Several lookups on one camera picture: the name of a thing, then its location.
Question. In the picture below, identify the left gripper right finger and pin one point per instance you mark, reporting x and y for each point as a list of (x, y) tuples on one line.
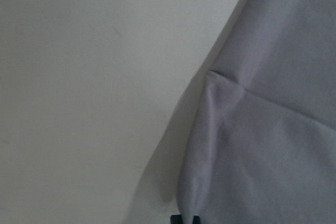
[(196, 220)]

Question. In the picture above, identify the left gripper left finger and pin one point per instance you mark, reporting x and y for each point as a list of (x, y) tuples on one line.
[(176, 219)]

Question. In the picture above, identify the dark brown t-shirt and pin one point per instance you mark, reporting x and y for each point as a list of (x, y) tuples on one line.
[(262, 146)]

